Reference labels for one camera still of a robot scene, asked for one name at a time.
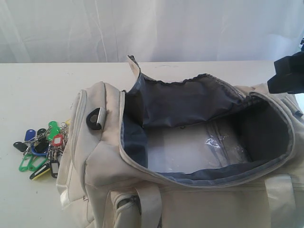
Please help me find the cream duffel bag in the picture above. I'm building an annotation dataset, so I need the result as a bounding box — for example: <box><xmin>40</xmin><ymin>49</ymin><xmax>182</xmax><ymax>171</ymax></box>
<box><xmin>57</xmin><ymin>56</ymin><xmax>304</xmax><ymax>228</ymax></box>

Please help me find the colourful key tag bunch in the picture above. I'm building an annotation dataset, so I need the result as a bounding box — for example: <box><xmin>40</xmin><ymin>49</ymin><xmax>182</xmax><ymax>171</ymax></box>
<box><xmin>13</xmin><ymin>119</ymin><xmax>70</xmax><ymax>181</ymax></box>

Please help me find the clear plastic bag inside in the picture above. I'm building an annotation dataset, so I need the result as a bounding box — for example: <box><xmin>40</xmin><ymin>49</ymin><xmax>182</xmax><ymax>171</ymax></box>
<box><xmin>147</xmin><ymin>119</ymin><xmax>250</xmax><ymax>174</ymax></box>

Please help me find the white backdrop curtain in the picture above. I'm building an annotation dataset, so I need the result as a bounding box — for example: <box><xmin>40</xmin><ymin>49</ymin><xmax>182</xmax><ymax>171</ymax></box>
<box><xmin>0</xmin><ymin>0</ymin><xmax>304</xmax><ymax>63</ymax></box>

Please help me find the black left D-ring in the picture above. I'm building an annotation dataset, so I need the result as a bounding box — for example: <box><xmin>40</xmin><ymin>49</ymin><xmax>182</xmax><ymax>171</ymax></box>
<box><xmin>86</xmin><ymin>107</ymin><xmax>105</xmax><ymax>131</ymax></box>

